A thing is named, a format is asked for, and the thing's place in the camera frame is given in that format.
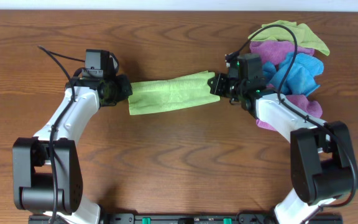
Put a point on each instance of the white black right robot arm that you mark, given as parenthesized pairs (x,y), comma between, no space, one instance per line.
(324,171)

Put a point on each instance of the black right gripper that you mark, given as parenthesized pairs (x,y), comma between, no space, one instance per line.
(217,85)

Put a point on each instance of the light green microfiber cloth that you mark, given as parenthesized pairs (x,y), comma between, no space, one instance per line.
(168,95)

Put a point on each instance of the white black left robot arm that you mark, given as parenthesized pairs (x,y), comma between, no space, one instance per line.
(46,169)

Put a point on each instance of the olive green microfiber cloth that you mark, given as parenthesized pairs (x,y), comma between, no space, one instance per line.
(305,37)

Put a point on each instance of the purple microfiber cloth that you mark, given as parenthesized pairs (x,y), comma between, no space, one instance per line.
(272,51)
(311,107)

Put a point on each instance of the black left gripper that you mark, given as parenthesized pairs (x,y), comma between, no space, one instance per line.
(124,88)

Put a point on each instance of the blue microfiber cloth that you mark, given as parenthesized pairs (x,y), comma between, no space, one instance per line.
(300,79)

